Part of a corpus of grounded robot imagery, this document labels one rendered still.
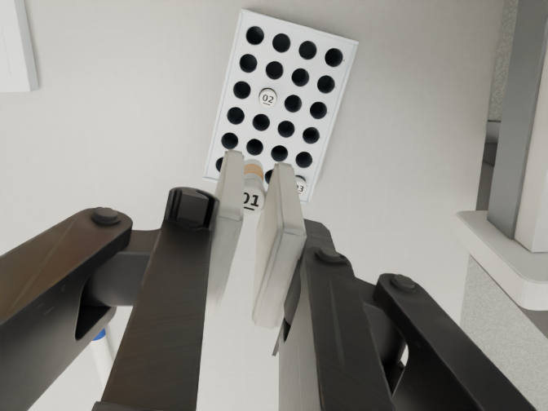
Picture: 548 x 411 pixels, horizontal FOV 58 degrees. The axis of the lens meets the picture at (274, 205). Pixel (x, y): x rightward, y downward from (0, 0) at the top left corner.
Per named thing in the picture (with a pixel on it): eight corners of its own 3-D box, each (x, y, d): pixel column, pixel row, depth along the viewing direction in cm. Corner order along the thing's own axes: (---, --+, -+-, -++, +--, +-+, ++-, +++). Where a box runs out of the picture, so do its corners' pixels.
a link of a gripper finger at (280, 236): (280, 227, 12) (308, 234, 12) (275, 159, 19) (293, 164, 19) (250, 327, 13) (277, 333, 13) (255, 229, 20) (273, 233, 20)
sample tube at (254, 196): (262, 184, 23) (261, 219, 19) (236, 178, 23) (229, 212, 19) (268, 159, 23) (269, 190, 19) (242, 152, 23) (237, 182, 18)
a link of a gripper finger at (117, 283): (190, 328, 11) (57, 302, 11) (206, 239, 16) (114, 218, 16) (204, 271, 11) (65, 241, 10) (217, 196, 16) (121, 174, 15)
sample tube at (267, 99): (272, 102, 39) (273, 111, 34) (257, 97, 39) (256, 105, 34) (276, 86, 38) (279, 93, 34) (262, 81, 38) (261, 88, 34)
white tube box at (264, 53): (305, 191, 41) (309, 206, 38) (206, 166, 41) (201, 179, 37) (350, 41, 38) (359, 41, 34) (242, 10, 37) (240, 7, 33)
